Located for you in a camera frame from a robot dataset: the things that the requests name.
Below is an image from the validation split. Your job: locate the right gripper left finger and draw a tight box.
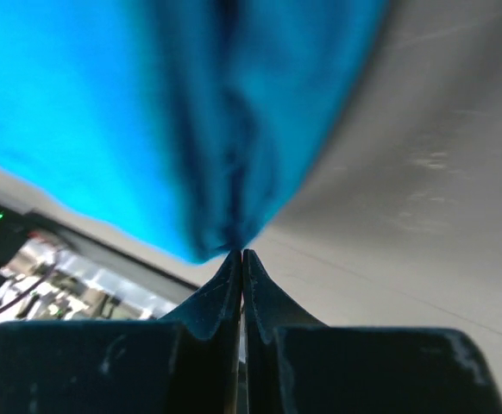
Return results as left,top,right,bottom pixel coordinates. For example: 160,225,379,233
0,251,242,413

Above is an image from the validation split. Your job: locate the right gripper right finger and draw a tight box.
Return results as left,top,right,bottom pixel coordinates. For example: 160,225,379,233
242,250,502,413

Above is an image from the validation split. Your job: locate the blue t shirt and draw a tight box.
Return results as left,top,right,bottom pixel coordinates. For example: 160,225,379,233
0,1,388,263

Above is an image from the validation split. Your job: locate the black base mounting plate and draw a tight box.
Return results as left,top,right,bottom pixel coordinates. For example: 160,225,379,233
22,210,198,310

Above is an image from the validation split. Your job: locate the aluminium rail frame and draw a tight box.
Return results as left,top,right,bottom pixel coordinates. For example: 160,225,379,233
0,241,177,320

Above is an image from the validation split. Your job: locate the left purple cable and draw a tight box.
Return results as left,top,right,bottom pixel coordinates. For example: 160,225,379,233
0,254,60,329

